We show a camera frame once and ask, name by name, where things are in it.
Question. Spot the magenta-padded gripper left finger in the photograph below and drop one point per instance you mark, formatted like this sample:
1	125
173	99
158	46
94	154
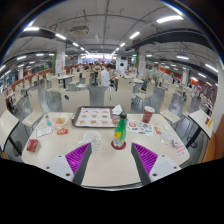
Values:
77	158

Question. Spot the white paper napkin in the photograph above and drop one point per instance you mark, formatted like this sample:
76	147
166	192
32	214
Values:
117	110

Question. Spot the colourful sticker sheet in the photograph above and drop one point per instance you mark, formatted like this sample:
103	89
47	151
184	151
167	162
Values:
140	127

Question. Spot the ceiling air conditioner unit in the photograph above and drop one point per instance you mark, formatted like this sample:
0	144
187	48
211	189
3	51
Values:
80	31

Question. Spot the white polka-dot mug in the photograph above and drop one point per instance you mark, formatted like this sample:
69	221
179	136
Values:
91	138

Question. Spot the green plastic drink bottle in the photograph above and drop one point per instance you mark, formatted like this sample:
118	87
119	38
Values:
120	131

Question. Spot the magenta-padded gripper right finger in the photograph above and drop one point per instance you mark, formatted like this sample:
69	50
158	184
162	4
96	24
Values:
146	159

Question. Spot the person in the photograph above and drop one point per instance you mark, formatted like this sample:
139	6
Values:
106	78

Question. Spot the white notice with red print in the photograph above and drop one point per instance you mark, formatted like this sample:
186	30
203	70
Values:
180	149

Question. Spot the brown food tray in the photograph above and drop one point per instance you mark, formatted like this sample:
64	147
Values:
93	118

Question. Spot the flat round red coaster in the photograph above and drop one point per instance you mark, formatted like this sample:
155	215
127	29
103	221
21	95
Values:
115	146

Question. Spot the beige chairs group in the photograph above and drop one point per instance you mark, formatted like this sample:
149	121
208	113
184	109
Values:
75	100

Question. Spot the red paper cup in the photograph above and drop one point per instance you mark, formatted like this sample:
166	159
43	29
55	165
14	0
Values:
148	115

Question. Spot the clear plastic bag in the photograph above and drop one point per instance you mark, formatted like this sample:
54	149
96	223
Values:
167	139

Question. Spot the red sauce packet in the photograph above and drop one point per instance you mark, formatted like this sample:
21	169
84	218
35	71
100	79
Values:
158	130
62	131

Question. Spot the small red box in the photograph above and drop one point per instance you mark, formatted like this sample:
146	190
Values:
33	146

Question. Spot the ceiling lights group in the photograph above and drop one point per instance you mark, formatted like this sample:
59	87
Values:
170	19

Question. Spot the beige table with black leg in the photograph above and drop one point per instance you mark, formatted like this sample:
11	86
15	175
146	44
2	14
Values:
6	121
200	118

